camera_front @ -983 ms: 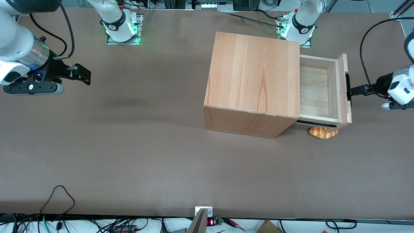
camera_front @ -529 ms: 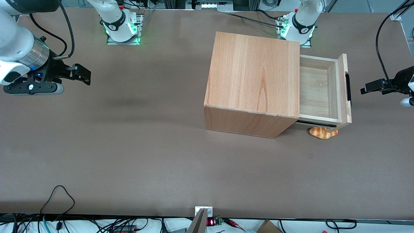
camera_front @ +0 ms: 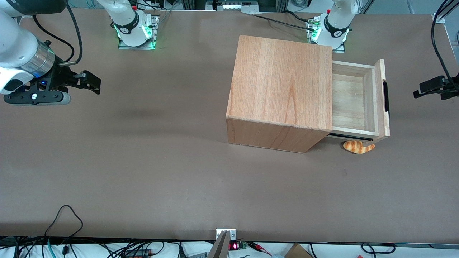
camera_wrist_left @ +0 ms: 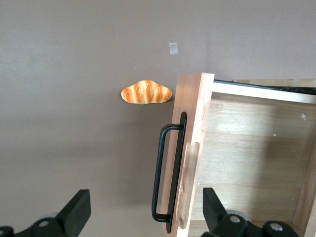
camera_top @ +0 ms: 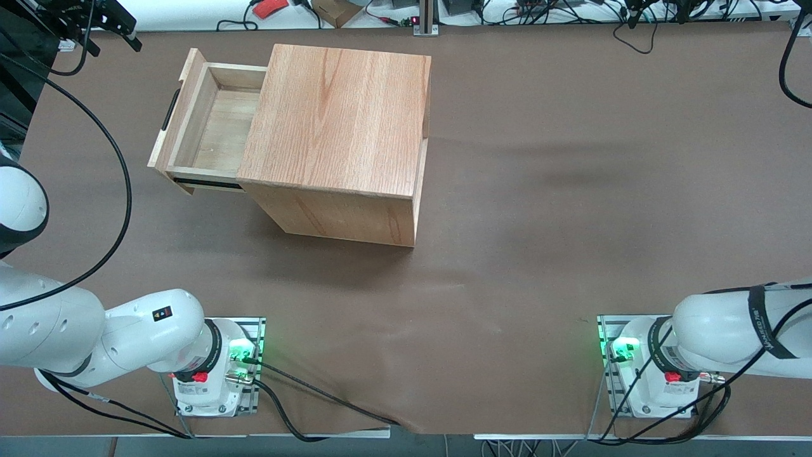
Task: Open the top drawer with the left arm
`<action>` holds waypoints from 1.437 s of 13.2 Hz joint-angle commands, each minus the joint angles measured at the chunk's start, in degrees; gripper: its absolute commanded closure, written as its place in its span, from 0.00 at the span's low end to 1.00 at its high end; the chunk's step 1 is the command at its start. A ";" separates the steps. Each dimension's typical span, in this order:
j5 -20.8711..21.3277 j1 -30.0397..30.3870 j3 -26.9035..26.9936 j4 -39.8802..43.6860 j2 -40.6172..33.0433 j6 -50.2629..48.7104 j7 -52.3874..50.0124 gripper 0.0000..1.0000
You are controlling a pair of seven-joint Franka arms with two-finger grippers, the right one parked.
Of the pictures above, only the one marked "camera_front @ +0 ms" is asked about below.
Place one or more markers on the orange striped bread roll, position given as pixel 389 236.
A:
pixel 355 147

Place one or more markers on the aluminium frame corner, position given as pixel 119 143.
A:
pixel 443 14

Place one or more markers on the red digit display board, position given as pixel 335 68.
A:
pixel 235 246

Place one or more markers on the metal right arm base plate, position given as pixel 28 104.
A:
pixel 156 32

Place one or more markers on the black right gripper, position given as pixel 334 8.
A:
pixel 59 78

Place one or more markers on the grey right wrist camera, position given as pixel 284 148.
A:
pixel 36 98

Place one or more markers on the wooden drawer cabinet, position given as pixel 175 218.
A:
pixel 279 89

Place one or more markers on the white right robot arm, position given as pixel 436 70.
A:
pixel 18 46

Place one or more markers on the brown cardboard piece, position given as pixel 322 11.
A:
pixel 297 252

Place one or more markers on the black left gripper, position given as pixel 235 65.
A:
pixel 439 85

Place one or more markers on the white lit power strip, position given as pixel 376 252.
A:
pixel 231 5

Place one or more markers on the silver metal bracket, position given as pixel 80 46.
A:
pixel 233 234

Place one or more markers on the aluminium profile post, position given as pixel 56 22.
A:
pixel 219 247

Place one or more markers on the orange black electronic device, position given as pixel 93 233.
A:
pixel 138 253

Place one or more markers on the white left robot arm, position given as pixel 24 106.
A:
pixel 335 25

